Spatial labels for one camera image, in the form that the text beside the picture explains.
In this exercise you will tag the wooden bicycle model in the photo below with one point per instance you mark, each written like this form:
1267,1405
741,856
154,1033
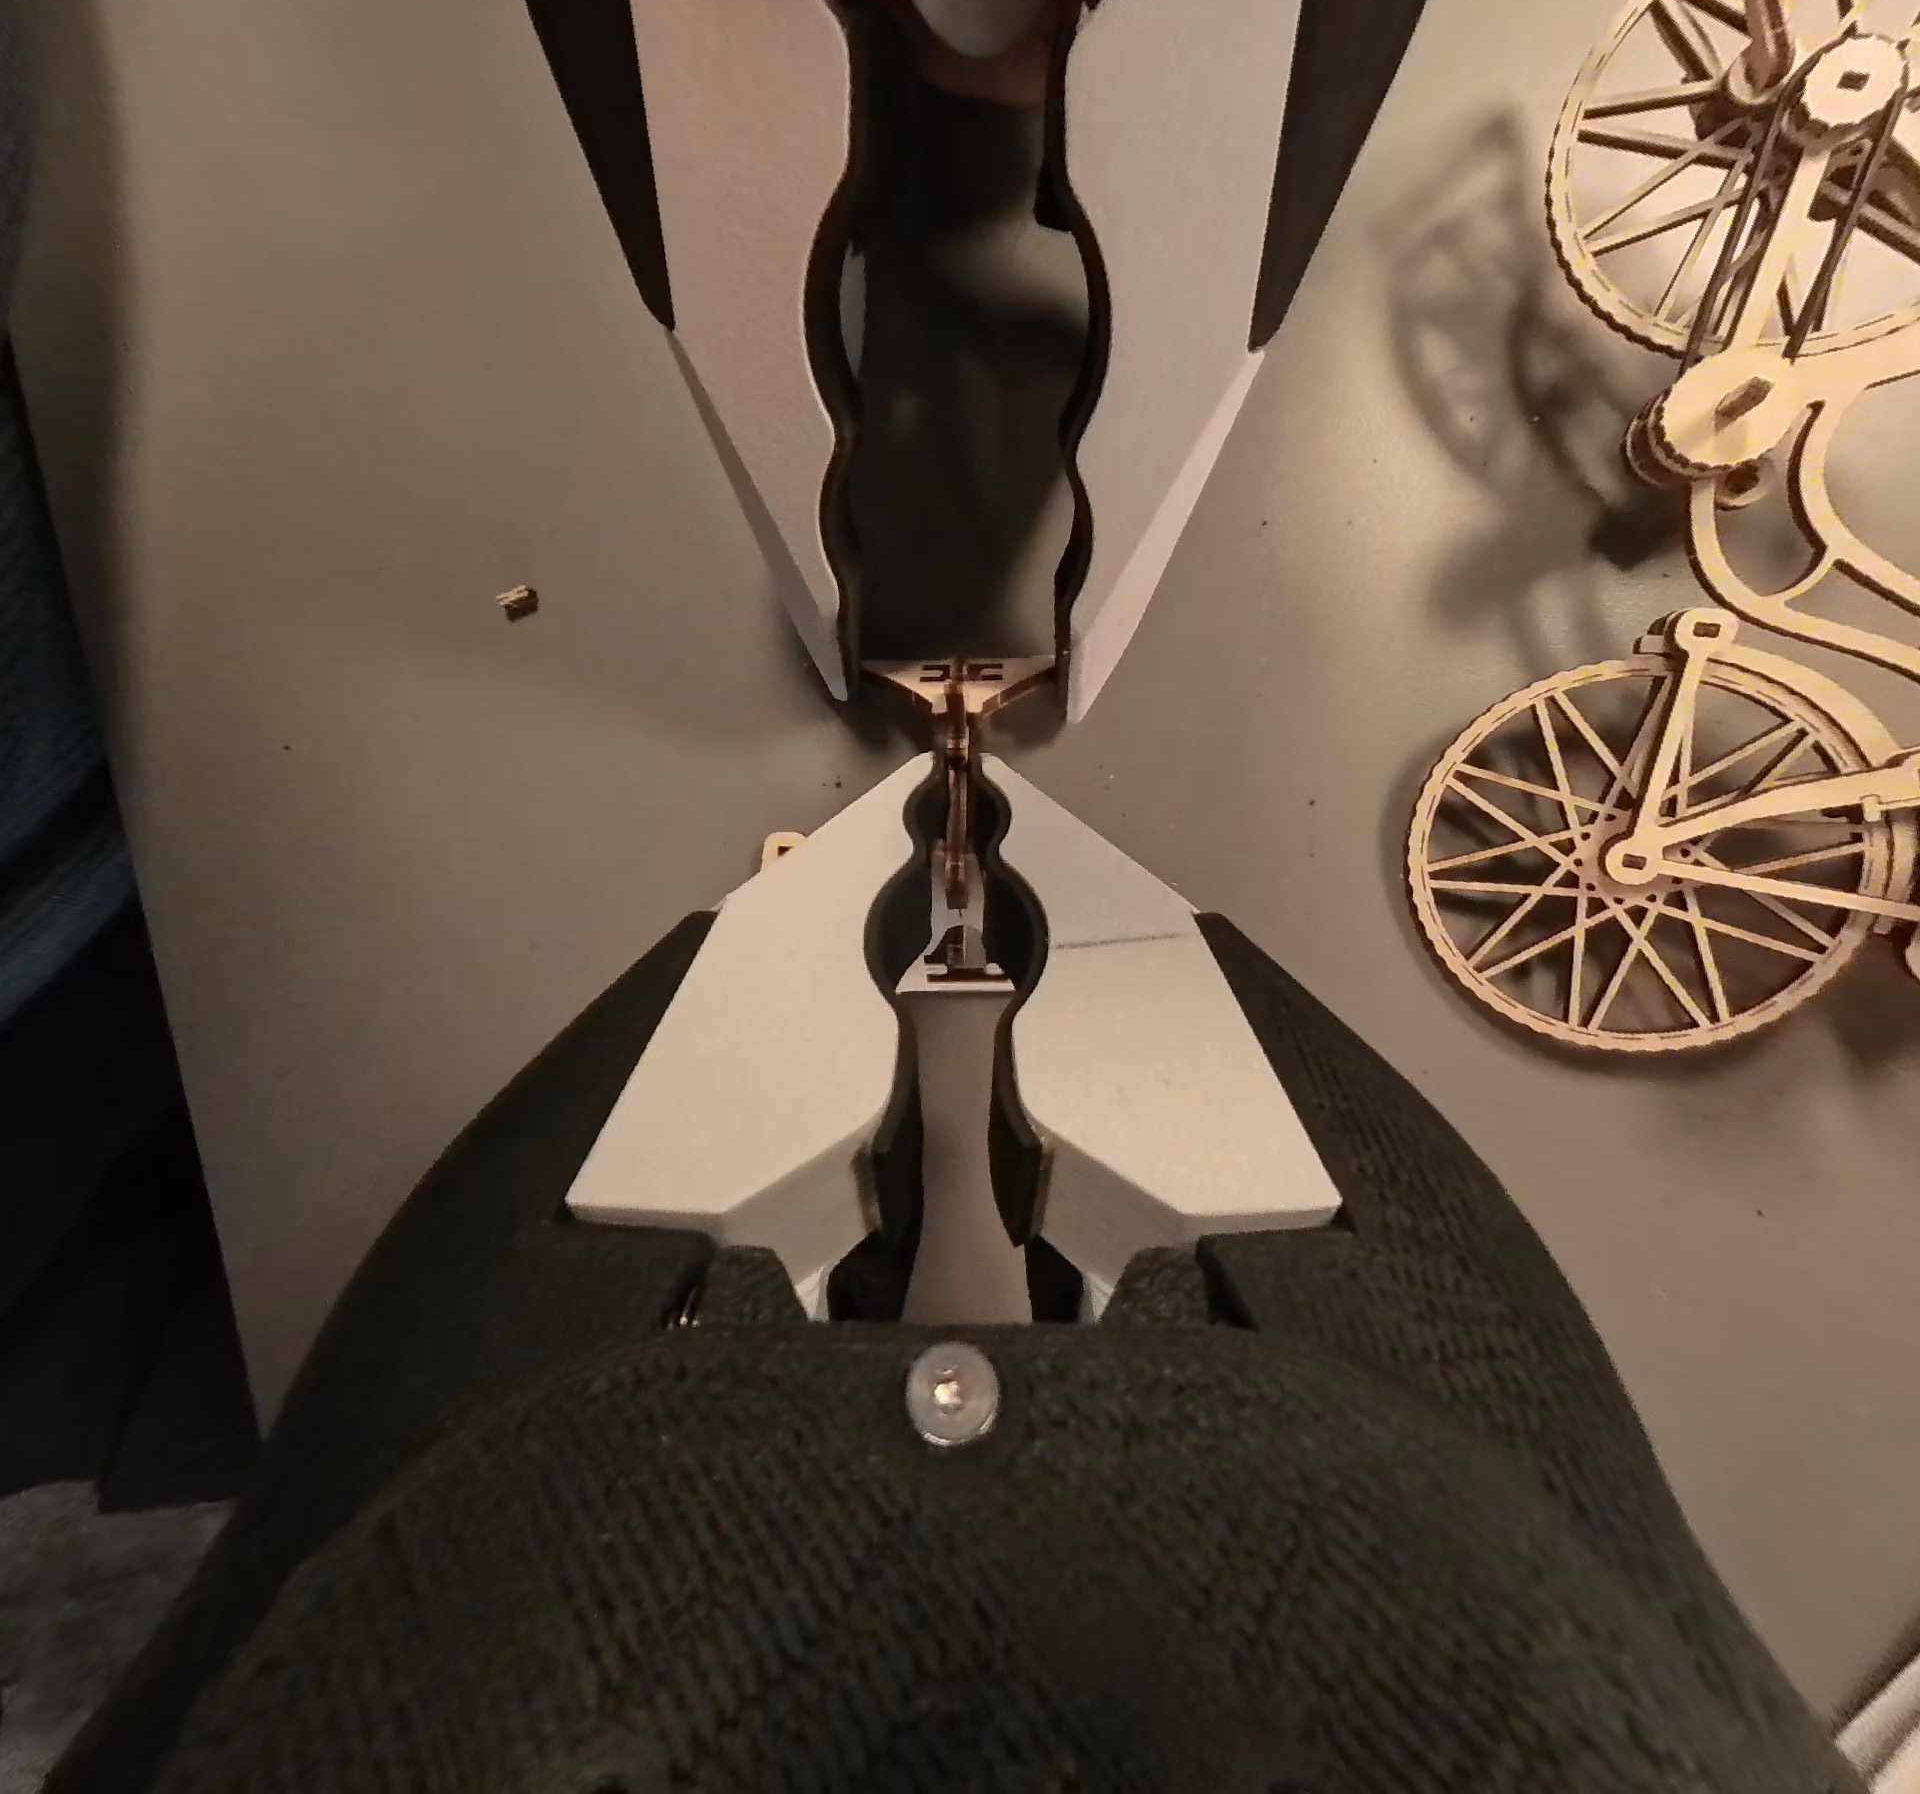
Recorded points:
1632,860

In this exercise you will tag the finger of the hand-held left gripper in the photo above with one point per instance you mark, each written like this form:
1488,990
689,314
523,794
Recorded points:
1184,174
721,174

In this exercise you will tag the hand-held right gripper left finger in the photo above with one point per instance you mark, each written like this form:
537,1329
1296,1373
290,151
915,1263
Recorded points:
721,1074

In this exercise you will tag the person's upper body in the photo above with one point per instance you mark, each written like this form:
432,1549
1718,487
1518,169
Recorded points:
44,835

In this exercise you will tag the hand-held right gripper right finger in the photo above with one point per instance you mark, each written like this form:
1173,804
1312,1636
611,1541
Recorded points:
1184,1074

